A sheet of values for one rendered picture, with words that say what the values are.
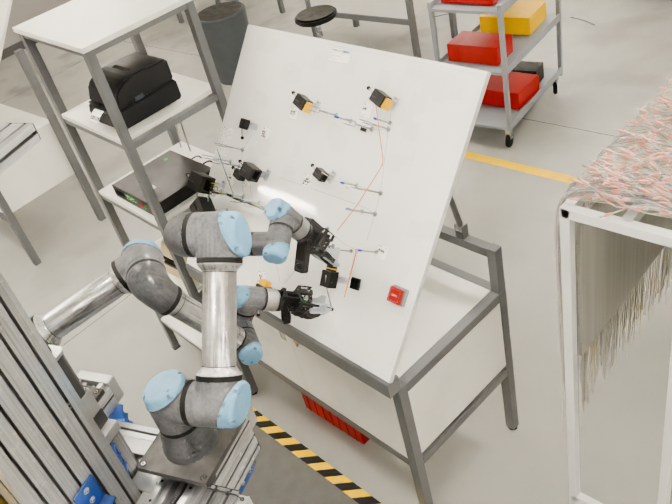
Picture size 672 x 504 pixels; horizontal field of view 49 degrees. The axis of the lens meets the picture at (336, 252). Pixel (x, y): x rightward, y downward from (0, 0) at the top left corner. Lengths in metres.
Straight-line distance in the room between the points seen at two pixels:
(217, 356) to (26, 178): 3.58
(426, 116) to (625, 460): 1.65
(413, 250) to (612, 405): 1.42
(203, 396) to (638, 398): 2.15
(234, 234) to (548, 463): 1.89
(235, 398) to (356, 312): 0.79
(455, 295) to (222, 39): 4.42
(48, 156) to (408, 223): 3.38
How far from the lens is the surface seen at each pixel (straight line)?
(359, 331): 2.51
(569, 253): 2.17
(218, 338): 1.86
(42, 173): 5.34
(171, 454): 2.04
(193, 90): 3.22
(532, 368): 3.60
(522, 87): 5.21
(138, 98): 3.06
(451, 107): 2.37
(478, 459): 3.30
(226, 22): 6.71
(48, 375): 1.85
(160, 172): 3.42
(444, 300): 2.79
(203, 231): 1.86
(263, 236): 2.24
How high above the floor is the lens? 2.67
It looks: 37 degrees down
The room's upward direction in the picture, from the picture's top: 15 degrees counter-clockwise
